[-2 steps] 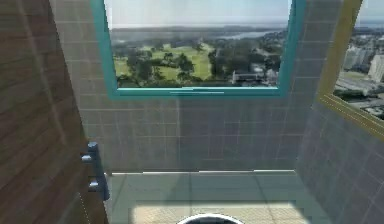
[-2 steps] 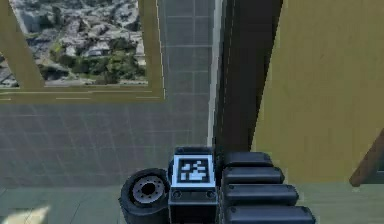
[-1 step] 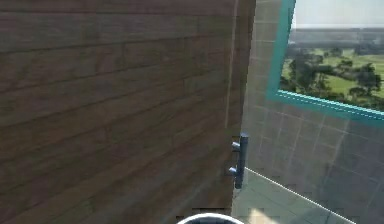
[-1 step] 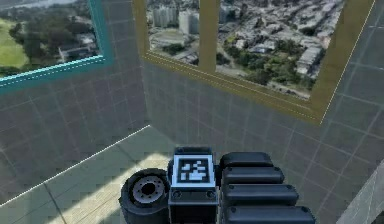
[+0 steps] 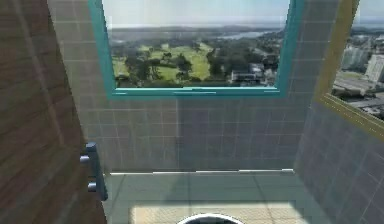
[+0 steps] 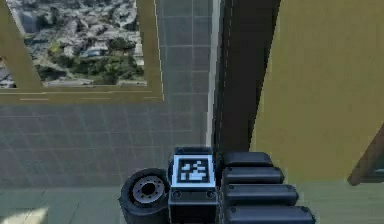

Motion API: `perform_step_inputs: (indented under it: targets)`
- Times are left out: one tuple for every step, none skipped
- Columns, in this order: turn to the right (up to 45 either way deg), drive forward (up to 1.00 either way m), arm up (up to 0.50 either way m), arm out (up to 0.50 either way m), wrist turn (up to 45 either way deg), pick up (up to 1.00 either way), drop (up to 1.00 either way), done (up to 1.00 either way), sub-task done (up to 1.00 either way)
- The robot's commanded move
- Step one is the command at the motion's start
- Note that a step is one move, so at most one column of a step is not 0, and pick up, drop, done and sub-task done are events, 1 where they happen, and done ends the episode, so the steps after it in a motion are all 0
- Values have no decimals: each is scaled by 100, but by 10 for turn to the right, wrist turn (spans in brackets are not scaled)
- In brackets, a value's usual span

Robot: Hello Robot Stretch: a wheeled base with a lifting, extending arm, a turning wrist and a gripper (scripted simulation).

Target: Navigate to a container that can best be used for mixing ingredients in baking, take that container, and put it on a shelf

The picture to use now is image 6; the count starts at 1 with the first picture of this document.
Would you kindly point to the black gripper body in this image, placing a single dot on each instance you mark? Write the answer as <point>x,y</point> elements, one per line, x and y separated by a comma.
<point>146,193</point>

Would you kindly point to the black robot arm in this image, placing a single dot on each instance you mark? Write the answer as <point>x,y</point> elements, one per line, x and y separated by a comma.
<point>253,195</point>

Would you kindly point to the olive framed window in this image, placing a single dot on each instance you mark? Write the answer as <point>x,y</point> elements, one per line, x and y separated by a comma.
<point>83,43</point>

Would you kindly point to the olive yellow cupboard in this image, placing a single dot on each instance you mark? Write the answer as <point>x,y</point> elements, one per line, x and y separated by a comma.
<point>320,90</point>

